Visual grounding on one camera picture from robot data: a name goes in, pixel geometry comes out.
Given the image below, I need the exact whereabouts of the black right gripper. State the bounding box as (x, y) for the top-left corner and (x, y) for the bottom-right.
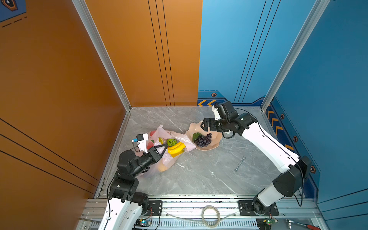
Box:
(199, 117), (230, 132)

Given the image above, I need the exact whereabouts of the pink printed plastic bag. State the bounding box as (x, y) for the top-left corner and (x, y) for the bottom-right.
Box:
(138, 125), (196, 177)

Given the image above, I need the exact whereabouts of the yellow banana bunch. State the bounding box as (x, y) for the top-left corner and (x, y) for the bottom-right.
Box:
(167, 142), (186, 158)

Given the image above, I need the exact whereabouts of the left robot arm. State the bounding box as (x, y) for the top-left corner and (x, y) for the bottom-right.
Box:
(99, 144), (168, 230)

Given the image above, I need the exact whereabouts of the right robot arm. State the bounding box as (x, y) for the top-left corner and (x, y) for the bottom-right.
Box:
(200, 101), (311, 215)

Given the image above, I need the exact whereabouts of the silver wrench on table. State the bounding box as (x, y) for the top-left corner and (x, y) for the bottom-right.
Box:
(234, 156), (246, 172)

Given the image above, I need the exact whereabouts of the left green circuit board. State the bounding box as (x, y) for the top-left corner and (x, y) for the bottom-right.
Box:
(133, 218), (152, 229)

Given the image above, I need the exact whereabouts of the green circuit board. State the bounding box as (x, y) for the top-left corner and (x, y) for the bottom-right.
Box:
(256, 218), (278, 230)
(133, 218), (152, 229)

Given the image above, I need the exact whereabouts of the coiled clear tube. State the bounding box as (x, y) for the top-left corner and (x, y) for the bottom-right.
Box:
(165, 205), (237, 228)

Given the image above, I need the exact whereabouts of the right green circuit board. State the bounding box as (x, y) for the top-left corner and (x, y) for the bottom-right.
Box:
(256, 218), (278, 230)

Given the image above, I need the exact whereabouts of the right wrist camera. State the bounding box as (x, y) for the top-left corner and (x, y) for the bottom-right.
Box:
(211, 105), (221, 120)

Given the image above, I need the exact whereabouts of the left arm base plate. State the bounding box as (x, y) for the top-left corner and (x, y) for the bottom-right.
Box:
(147, 200), (163, 216)

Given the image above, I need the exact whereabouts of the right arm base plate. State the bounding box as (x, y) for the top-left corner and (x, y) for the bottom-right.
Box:
(237, 200), (279, 216)

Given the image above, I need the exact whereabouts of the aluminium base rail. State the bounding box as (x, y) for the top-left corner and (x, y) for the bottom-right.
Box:
(76, 195), (328, 230)

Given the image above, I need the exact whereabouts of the aluminium corner post right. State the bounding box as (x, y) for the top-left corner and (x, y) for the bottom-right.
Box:
(260, 0), (330, 112)

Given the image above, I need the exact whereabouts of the aluminium corner post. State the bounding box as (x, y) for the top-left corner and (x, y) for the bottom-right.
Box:
(72, 0), (131, 112)
(260, 0), (330, 112)

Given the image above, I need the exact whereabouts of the red handled screwdriver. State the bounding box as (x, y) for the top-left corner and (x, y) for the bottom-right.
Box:
(286, 219), (321, 230)

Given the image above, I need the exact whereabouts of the aluminium corner post left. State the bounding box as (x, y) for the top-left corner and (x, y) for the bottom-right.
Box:
(72, 0), (131, 112)

